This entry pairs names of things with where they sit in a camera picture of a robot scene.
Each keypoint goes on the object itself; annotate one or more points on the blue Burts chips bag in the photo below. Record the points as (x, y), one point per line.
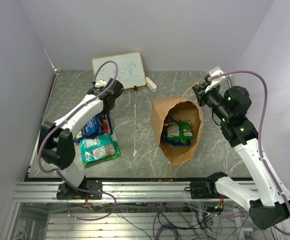
(106, 125)

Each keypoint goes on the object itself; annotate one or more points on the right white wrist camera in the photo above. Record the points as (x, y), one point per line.
(214, 77)

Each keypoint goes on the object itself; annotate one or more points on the green Chuba cassava chips bag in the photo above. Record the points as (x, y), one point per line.
(117, 150)

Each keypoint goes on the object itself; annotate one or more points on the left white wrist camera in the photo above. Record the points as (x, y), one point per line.
(100, 83)

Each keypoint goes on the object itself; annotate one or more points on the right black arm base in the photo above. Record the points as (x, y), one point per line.
(202, 190)

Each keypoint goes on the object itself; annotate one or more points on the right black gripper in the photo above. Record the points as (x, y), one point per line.
(199, 89)

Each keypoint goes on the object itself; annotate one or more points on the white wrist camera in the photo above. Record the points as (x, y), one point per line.
(214, 77)
(100, 83)

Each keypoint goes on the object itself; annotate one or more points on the brown paper bag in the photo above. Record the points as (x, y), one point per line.
(179, 108)

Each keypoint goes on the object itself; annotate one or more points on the green snack packet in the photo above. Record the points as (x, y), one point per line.
(180, 131)

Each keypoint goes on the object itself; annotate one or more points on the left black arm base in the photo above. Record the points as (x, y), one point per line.
(91, 189)

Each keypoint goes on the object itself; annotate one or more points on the blue green Burts vinegar bag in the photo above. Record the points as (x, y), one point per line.
(90, 130)

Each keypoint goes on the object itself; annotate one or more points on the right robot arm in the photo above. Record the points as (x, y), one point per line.
(268, 206)

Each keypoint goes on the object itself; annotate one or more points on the red snack packet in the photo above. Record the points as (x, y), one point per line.
(168, 121)

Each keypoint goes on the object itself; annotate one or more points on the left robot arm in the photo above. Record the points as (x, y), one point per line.
(56, 151)

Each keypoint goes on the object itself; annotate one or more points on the white eraser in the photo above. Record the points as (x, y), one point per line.
(151, 85)

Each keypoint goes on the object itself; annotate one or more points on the aluminium rail frame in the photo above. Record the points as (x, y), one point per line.
(130, 209)

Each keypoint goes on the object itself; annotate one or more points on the small whiteboard yellow frame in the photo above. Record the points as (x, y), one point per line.
(131, 71)

